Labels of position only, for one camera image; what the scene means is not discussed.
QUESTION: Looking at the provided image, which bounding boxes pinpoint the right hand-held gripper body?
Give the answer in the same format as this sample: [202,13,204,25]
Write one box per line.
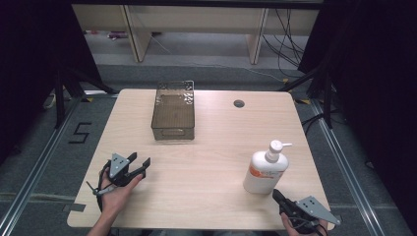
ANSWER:
[280,195,342,236]

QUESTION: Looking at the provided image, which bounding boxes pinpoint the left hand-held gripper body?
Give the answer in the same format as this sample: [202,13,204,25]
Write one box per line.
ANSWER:
[105,152,147,188]

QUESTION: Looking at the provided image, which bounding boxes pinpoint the white pump bottle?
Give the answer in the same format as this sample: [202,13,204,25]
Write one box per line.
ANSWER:
[242,140,293,196]

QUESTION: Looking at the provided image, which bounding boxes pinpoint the person's right hand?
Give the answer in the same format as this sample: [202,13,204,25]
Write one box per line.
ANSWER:
[280,211,329,236]

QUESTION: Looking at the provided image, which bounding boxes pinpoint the person's left hand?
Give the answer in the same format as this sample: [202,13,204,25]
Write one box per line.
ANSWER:
[99,169,145,218]

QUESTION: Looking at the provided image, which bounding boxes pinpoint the clear brown plastic basket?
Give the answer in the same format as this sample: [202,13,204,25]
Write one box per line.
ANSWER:
[150,80,196,142]

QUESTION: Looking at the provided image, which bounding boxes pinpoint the black metal stand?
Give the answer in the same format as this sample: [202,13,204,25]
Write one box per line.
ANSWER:
[278,63,334,130]
[53,63,120,130]

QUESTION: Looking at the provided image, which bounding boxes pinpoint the dark curtain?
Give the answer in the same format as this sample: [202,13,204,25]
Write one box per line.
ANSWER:
[0,0,103,166]
[297,0,417,228]

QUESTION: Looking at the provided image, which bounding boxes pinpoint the light wooden desk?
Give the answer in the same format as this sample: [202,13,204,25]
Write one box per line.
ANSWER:
[71,3,321,66]

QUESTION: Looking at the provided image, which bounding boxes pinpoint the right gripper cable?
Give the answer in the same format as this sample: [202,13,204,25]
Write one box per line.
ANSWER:
[287,215,329,236]

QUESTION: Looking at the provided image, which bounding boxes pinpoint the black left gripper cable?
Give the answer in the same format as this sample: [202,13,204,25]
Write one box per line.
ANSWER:
[96,159,112,212]

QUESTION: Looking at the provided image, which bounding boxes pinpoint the grey cable plug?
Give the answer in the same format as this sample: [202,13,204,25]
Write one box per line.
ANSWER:
[86,180,115,197]

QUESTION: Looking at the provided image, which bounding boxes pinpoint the metal floor rail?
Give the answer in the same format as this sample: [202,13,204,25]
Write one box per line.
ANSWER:
[0,96,84,236]
[309,97,386,236]

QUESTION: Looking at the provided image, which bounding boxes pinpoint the black floor cable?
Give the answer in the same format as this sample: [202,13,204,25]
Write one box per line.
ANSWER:
[300,112,326,136]

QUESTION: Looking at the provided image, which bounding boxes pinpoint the white coiled cable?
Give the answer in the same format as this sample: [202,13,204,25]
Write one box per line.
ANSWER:
[42,92,57,110]

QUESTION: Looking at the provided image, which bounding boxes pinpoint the black hanging cables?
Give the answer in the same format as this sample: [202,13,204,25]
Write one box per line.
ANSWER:
[261,8,307,71]

